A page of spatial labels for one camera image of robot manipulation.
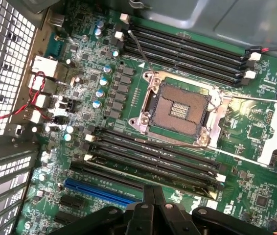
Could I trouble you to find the black RAM slot white latches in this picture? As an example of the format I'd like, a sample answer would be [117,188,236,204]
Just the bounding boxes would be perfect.
[84,133,227,183]
[115,31,256,79]
[83,153,224,200]
[120,13,261,61]

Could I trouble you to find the long blue expansion slot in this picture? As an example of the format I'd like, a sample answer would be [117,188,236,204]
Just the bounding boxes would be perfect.
[64,178,141,205]

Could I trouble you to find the long black expansion slot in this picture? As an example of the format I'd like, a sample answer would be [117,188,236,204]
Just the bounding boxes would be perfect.
[69,161,145,190]

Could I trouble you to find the short black expansion slot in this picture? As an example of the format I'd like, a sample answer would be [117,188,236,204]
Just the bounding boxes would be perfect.
[55,211,80,225]
[59,194,85,209]

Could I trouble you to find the green Dell motherboard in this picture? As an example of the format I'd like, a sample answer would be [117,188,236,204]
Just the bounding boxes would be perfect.
[16,7,277,235]

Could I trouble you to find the silver socket cover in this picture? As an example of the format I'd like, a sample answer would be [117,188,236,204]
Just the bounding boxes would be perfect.
[209,89,277,167]

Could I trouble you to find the CPU socket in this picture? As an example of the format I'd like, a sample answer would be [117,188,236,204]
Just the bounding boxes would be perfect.
[128,70,217,149]

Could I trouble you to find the thin metal locking lever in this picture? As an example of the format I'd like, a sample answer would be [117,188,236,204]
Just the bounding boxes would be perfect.
[127,29,159,75]

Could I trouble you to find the silver rear port block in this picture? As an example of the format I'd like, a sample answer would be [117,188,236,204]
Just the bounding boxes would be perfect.
[32,55,58,77]

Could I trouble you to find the blue rear port connector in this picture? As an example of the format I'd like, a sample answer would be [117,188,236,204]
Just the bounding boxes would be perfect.
[44,34,63,59]

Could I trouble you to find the open grey PC case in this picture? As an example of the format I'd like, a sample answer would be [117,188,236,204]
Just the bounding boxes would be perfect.
[0,0,277,235]

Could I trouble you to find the red black twisted wire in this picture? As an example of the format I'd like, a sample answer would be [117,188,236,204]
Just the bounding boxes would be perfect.
[0,70,56,126]

